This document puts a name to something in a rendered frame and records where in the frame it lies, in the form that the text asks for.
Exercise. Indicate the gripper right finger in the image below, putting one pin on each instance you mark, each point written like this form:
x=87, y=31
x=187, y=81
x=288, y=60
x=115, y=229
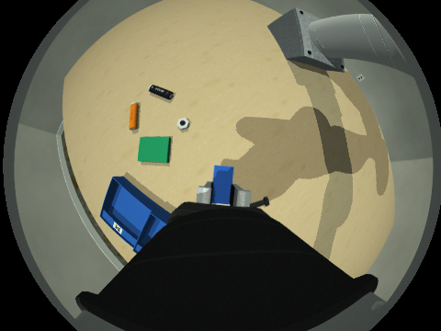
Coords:
x=240, y=197

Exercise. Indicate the blue three-compartment tray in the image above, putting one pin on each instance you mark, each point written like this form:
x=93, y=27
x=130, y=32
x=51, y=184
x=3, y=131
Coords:
x=125, y=214

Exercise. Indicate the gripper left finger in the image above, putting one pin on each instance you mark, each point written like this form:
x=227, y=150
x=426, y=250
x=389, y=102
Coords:
x=204, y=193

